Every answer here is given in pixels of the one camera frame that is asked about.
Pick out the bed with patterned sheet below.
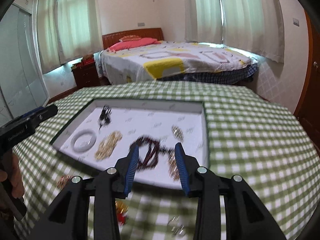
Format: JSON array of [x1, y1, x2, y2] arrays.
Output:
[[98, 41, 258, 85]]

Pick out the brown wooden door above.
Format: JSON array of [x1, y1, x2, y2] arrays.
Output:
[[294, 14, 320, 151]]

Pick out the pink pillow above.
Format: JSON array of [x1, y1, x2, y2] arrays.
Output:
[[106, 37, 161, 51]]

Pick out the person left hand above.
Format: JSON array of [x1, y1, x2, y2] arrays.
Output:
[[9, 153, 25, 198]]

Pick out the right white curtain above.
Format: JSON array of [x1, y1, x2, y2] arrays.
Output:
[[185, 0, 285, 63]]

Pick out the silver rhinestone brooch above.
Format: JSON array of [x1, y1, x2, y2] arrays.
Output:
[[171, 125, 184, 141]]

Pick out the white curtain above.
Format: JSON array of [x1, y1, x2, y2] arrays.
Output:
[[36, 0, 103, 74], [185, 0, 285, 63]]

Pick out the glass sliding wardrobe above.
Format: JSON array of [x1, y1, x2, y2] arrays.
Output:
[[1, 5, 49, 125]]

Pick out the wall light switch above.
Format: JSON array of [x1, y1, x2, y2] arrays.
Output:
[[293, 18, 299, 26]]

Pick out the left white curtain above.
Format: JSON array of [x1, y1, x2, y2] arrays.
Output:
[[36, 0, 103, 74]]

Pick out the red embroidered cushion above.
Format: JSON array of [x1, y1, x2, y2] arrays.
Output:
[[119, 35, 141, 42]]

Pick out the white pearl necklace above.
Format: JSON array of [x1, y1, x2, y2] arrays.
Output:
[[94, 130, 124, 162]]

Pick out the silver pearl ring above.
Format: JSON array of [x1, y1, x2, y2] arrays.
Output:
[[166, 216, 187, 238]]

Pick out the dark wooden nightstand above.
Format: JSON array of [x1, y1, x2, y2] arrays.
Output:
[[71, 63, 100, 89]]

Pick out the dark red bead necklace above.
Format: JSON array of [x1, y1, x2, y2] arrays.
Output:
[[129, 135, 176, 171]]

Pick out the red tassel gold charm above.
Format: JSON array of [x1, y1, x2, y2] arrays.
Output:
[[116, 200, 128, 225]]

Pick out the green white jewelry tray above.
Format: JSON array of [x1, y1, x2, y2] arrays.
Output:
[[49, 98, 211, 190]]

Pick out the green checkered tablecloth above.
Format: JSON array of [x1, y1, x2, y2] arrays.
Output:
[[14, 81, 319, 239]]

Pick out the red boxes on nightstand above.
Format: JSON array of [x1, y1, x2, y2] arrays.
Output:
[[71, 54, 95, 71]]

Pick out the wooden headboard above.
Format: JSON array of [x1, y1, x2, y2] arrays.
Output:
[[101, 27, 165, 50]]

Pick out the pale jade bangle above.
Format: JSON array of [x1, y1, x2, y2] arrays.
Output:
[[71, 129, 97, 153]]

